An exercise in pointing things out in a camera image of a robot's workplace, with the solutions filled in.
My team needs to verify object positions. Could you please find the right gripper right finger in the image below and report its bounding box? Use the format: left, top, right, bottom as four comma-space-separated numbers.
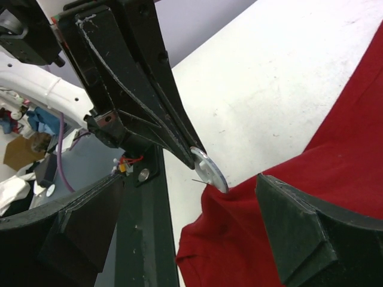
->
256, 174, 382, 286

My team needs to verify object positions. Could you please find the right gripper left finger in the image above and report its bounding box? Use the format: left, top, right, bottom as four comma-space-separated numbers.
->
1, 175, 124, 286

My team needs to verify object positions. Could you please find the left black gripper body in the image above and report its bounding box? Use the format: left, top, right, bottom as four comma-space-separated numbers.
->
51, 1, 152, 149

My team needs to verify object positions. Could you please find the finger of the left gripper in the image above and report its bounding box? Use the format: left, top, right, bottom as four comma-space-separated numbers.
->
56, 4, 196, 168
110, 1, 204, 154

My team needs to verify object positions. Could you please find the red t-shirt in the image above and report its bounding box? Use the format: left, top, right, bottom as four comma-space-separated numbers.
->
176, 29, 382, 286

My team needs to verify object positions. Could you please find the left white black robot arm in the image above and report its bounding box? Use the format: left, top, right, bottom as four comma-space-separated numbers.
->
1, 1, 203, 168

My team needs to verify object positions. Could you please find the blue cloth pile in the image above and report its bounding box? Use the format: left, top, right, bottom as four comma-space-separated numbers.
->
26, 107, 60, 135

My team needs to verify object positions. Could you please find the brown cardboard sheet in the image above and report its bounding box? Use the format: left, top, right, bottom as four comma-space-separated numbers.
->
3, 134, 50, 171

